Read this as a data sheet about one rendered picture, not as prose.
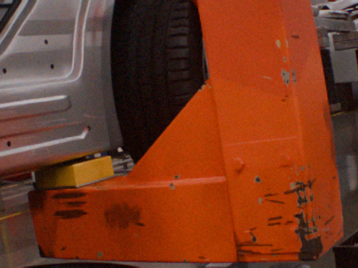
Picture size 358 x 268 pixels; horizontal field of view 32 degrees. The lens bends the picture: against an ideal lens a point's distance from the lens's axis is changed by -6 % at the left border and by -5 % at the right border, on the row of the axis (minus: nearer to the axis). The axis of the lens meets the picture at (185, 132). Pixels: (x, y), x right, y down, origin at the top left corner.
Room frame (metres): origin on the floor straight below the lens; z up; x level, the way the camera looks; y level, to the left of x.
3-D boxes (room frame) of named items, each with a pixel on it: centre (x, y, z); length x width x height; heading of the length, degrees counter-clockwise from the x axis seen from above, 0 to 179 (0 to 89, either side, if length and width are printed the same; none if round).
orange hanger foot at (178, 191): (1.34, 0.12, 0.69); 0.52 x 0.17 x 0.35; 57
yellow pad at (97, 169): (1.44, 0.26, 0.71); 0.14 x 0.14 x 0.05; 57
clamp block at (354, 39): (1.79, -0.51, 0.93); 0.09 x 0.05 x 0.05; 57
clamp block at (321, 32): (1.50, -0.32, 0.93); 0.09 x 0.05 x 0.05; 57
